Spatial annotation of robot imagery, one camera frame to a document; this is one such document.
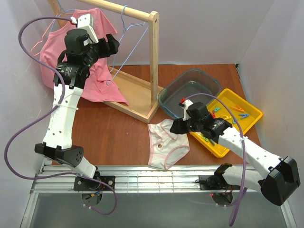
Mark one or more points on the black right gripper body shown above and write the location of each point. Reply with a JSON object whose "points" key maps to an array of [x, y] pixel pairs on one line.
{"points": [[179, 126]]}

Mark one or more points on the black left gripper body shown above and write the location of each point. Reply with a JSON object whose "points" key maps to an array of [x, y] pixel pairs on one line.
{"points": [[110, 45]]}

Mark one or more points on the white pink-trimmed underwear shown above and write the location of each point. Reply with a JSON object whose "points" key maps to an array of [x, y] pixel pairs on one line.
{"points": [[166, 148]]}

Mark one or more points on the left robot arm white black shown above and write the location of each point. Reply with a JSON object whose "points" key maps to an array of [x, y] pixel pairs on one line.
{"points": [[72, 70]]}

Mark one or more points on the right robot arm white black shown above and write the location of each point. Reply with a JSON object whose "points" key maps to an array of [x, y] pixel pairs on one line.
{"points": [[274, 177]]}

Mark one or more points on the yellow clothespin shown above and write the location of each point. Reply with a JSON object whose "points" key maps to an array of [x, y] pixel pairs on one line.
{"points": [[226, 117]]}

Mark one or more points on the orange clothespin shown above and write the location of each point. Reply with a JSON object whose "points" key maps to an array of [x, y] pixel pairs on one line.
{"points": [[237, 108]]}

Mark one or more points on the teal transparent plastic tub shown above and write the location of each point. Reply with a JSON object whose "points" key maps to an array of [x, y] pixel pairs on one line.
{"points": [[191, 82]]}

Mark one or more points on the pink t-shirt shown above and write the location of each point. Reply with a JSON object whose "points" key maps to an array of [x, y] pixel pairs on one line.
{"points": [[96, 89]]}

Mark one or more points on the wooden clothes rack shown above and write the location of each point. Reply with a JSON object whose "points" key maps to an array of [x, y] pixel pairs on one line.
{"points": [[142, 94]]}

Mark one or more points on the blue clothespin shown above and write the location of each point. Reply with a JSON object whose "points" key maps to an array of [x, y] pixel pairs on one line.
{"points": [[243, 116]]}

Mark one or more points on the yellow plastic tray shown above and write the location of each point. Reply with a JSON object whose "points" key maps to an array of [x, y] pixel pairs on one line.
{"points": [[229, 98]]}

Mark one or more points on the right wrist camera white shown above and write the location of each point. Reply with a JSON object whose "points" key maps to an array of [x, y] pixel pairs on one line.
{"points": [[185, 104]]}

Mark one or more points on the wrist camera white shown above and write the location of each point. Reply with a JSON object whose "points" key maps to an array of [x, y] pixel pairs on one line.
{"points": [[185, 104], [86, 22]]}

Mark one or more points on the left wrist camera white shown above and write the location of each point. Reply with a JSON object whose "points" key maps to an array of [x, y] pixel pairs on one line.
{"points": [[86, 22]]}

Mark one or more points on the pink wire hanger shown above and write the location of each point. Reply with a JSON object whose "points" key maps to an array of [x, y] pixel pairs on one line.
{"points": [[58, 12]]}

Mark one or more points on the aluminium mounting rail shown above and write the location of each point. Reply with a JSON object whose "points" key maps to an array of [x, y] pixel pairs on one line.
{"points": [[135, 179]]}

